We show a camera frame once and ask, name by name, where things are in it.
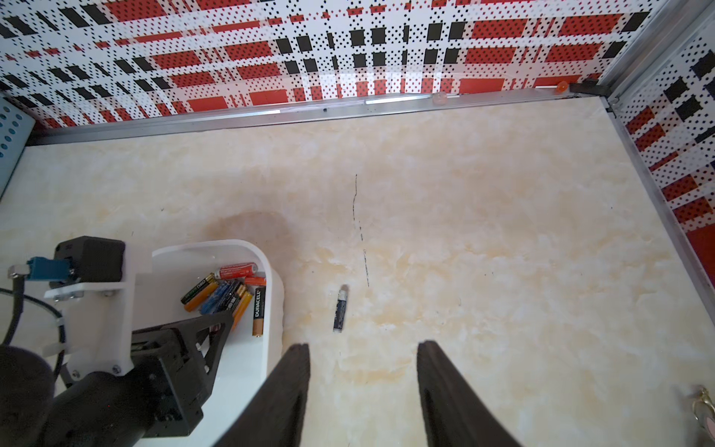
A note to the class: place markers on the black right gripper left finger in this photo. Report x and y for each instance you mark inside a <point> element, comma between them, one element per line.
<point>275,416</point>

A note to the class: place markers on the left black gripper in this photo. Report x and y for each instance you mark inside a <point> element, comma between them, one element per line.
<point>178,364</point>

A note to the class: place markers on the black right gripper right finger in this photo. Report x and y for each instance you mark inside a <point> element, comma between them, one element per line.
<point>453,413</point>

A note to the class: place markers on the black copper duracell battery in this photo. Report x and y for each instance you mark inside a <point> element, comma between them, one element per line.
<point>258,311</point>

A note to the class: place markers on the black blue AAA battery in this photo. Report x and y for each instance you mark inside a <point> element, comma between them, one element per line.
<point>340,311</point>

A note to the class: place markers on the white oval storage tray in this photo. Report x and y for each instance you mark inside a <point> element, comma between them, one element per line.
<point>246,360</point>

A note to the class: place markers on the green black battery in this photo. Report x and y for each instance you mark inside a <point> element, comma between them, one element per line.
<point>197,289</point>

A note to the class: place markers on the yellow orange battery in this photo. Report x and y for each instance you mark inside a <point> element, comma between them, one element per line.
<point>241,308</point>

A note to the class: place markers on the red deli carbon battery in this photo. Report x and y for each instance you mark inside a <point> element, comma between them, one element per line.
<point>237,271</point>

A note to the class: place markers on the orange red battery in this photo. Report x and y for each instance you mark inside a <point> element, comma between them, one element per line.
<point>255,281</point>

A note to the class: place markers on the light blue perforated basket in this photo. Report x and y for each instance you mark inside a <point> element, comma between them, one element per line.
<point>15,130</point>

